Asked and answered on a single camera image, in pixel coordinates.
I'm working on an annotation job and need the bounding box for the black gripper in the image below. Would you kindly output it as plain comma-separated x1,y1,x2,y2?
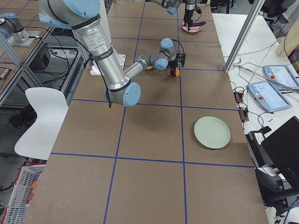
184,4,201,31
170,53,186,77

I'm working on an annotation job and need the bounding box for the red yellow pomegranate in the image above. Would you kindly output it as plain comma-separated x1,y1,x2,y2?
170,68,180,78

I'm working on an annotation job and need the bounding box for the purple eggplant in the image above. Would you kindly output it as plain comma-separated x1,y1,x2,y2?
192,21,206,27

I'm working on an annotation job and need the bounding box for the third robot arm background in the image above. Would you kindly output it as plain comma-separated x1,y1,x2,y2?
0,13,40,47

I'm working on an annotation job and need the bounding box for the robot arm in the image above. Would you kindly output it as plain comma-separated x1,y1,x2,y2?
149,0,206,33
39,0,186,106

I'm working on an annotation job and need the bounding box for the pink plate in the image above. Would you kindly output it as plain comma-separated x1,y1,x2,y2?
182,25,202,34

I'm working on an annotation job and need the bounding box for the green plate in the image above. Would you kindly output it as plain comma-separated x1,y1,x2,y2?
194,116,231,149

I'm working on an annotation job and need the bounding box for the near teach pendant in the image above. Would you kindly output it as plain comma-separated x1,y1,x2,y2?
248,81,292,112

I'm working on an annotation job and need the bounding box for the teach pendant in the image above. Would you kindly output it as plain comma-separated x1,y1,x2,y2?
263,65,299,90
248,81,292,112

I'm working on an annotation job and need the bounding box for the far teach pendant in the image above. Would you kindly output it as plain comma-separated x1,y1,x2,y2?
263,65,299,90

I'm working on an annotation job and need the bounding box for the white chair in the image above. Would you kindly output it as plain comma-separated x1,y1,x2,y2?
14,87,68,160

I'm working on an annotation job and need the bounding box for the black computer monitor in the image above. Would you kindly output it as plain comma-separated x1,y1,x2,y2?
262,116,299,186

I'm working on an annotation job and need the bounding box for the black box under table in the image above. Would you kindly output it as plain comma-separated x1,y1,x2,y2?
29,45,51,70

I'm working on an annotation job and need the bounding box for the red white plastic basket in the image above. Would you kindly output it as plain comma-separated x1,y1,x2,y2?
1,163,45,224

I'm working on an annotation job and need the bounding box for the aluminium frame post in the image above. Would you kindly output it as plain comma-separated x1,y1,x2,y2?
223,0,265,73

